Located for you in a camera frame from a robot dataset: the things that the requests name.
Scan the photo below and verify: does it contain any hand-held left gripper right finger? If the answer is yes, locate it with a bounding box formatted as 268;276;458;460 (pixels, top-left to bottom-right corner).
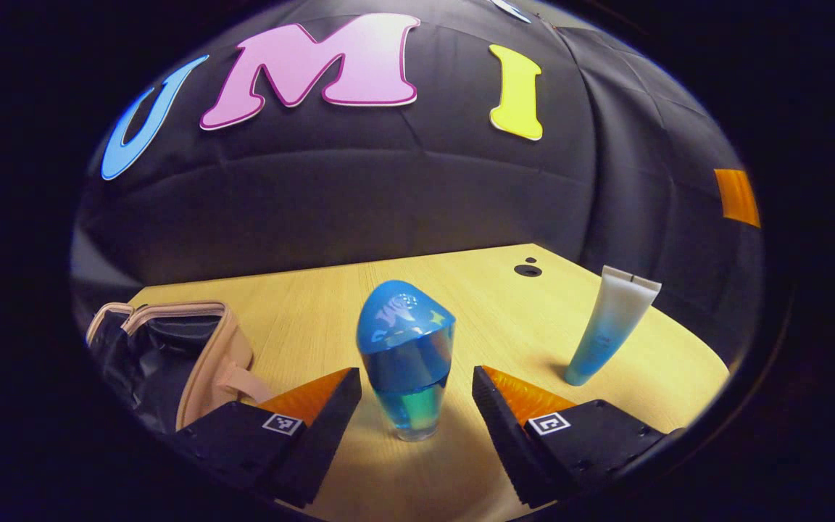
472;365;679;508

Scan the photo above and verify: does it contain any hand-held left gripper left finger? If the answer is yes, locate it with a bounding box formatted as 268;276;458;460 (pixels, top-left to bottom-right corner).
171;368;362;508

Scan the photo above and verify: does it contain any blue perfume bottle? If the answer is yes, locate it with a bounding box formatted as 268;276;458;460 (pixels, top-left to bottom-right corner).
356;280;456;442

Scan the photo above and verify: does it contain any pink suitcase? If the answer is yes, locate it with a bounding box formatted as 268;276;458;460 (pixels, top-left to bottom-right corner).
86;301;273;434

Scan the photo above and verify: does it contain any blue white cosmetic tube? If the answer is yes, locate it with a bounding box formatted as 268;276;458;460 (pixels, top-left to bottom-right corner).
564;265;662;386

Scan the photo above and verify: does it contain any black backdrop cloth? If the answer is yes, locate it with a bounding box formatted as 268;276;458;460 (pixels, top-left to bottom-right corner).
70;0;765;363

